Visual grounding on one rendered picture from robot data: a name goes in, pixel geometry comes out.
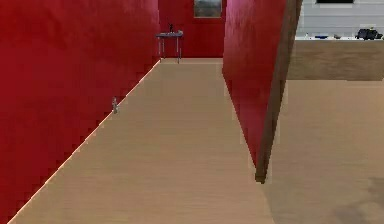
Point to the small grey door stopper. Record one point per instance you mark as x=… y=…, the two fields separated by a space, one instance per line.
x=115 y=106

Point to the framed wall picture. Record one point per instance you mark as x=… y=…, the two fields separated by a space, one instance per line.
x=207 y=8

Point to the small grey side table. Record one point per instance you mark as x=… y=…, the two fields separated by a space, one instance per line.
x=170 y=34

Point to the small black figurine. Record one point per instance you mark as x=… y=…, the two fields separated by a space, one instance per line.
x=171 y=28

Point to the small blue dish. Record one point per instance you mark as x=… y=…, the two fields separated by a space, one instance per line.
x=320 y=37

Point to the black appliance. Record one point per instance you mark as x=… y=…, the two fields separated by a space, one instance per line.
x=368 y=34

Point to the brown wooden counter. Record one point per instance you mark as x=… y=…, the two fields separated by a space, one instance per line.
x=336 y=59

